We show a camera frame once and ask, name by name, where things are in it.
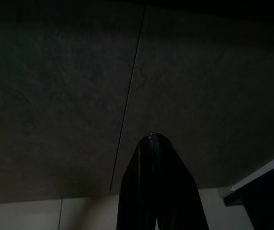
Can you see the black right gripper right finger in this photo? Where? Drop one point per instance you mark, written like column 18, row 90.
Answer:
column 177, row 196

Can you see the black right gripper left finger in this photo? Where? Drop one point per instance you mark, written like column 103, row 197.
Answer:
column 137, row 196

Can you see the beige cabinet door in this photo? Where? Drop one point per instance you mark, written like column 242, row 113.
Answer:
column 211, row 83
column 55, row 95

